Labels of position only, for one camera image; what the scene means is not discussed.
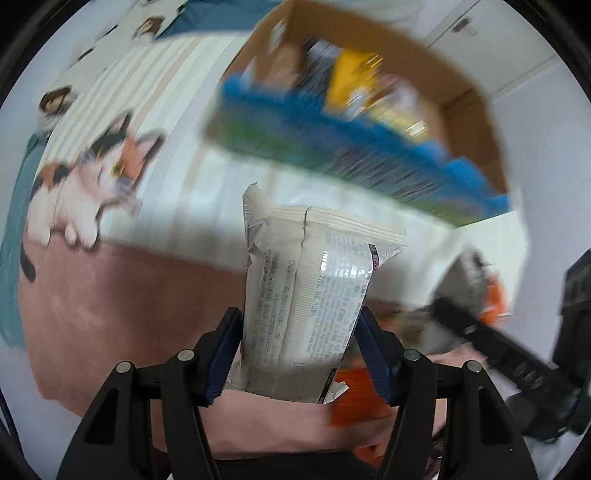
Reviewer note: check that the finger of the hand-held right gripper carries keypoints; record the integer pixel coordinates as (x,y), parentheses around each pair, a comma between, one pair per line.
(480,339)

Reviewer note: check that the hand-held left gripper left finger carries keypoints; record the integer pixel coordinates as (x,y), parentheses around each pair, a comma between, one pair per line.
(217,364)

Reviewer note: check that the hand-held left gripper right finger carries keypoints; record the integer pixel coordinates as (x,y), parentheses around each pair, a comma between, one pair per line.
(376,360)

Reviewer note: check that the cream snack packet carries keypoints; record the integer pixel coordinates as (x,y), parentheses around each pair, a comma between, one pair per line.
(300,286)

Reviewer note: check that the cardboard box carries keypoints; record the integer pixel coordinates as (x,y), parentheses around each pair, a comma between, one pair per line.
(461,115)

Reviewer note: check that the orange snack packet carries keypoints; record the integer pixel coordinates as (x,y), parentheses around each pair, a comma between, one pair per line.
(360,401)

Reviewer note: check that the cat printed striped blanket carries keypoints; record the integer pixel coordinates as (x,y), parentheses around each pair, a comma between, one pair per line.
(138,300)

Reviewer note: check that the teal bedsheet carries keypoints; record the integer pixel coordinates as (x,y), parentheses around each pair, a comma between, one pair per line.
(14,254)

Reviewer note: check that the large yellow snack packet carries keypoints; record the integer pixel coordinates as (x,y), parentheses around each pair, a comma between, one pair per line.
(355,78)

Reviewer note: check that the white door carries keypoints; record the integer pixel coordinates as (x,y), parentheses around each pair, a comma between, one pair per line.
(508,50)

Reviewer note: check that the bear printed white pillow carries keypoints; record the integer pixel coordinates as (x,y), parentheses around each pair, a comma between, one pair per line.
(115,46)

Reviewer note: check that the blue duvet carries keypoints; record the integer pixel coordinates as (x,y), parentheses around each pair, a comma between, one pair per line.
(207,18)

